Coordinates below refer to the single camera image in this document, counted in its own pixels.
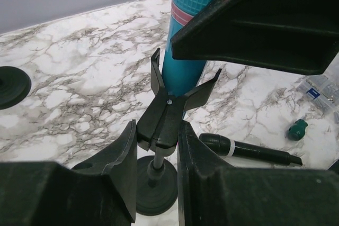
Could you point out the green handled screwdriver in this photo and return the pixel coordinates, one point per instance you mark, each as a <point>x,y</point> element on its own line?
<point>297,131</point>

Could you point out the clear plastic screw box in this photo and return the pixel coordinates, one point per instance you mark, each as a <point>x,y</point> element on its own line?
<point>322,91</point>

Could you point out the blue microphone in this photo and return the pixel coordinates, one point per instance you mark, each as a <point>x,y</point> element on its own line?
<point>183,64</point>

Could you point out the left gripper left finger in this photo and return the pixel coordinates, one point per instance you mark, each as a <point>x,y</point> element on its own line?
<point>101,190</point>

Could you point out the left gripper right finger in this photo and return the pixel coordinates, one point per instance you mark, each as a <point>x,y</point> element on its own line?
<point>213,192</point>

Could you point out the black round-base stand with clip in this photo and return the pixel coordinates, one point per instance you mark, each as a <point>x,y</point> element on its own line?
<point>157,130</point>

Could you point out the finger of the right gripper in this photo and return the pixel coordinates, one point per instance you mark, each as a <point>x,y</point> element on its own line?
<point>294,36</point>

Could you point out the black microphone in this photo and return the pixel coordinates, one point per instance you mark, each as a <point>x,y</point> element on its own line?
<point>226,147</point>

